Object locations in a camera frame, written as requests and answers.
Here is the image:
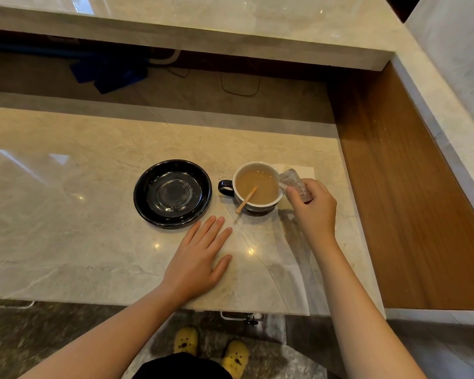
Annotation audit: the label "metal table bracket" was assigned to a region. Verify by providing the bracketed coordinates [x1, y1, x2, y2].
[220, 311, 264, 326]
[0, 299, 36, 311]

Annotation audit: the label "black shorts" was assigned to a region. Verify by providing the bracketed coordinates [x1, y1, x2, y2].
[132, 353, 234, 379]

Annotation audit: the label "yellow clog shoe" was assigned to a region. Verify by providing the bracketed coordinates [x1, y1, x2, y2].
[173, 326, 200, 356]
[220, 339, 250, 379]

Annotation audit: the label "person's right hand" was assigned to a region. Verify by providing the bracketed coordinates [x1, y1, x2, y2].
[286, 178, 337, 251]

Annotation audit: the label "black and white coffee cup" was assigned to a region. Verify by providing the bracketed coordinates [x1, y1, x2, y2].
[217, 161, 286, 215]

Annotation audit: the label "brown wooden side panel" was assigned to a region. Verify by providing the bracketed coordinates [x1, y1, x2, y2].
[327, 61, 474, 311]

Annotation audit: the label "person's right forearm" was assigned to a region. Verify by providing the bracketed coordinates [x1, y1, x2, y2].
[307, 237, 428, 379]

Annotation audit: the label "black cable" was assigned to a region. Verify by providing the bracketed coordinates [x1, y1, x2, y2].
[220, 71, 261, 97]

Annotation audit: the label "person's left hand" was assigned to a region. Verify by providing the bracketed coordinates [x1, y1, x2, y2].
[160, 216, 234, 307]

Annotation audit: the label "clear plastic creamer packet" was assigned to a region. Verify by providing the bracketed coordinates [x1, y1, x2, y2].
[278, 168, 314, 203]

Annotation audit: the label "white pipe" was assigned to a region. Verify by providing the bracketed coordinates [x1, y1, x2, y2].
[148, 49, 181, 66]

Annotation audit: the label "wooden stir stick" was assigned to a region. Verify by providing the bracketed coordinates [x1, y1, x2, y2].
[235, 186, 258, 214]

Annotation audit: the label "light brown milky coffee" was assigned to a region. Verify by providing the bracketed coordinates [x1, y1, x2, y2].
[237, 169, 280, 205]

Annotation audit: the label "white paper napkin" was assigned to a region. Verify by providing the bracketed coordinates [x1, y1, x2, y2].
[273, 164, 316, 182]

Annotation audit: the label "beige marble raised counter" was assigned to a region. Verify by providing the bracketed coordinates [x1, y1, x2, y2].
[0, 0, 474, 237]

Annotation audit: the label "blue plastic object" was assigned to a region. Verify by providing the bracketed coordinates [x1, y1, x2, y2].
[69, 55, 149, 94]

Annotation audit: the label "person's left forearm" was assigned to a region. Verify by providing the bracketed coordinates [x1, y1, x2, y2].
[19, 282, 191, 379]

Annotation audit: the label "black glossy saucer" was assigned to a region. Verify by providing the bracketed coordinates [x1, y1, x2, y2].
[134, 159, 213, 229]

